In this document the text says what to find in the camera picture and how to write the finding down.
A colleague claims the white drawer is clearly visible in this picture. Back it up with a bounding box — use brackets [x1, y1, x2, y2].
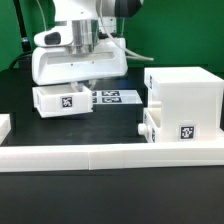
[138, 108, 161, 143]
[32, 84, 93, 118]

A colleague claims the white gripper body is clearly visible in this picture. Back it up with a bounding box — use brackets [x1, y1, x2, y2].
[32, 28, 128, 85]

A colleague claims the black cable with connector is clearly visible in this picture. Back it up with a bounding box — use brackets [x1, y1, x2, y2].
[8, 51, 34, 70]

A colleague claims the black pole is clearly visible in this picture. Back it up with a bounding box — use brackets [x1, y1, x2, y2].
[13, 0, 31, 52]

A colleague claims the white marker tag plate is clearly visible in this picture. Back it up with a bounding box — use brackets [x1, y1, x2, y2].
[92, 90, 142, 105]

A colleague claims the white front drawer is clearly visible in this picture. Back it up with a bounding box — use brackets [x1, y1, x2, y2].
[138, 108, 161, 143]

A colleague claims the white U-shaped fence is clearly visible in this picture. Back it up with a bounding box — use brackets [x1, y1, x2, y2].
[0, 114, 224, 172]

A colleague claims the white drawer cabinet box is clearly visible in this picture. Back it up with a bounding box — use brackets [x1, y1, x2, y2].
[144, 67, 224, 143]

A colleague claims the white cable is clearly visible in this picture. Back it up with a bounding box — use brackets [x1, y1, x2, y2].
[96, 0, 155, 63]

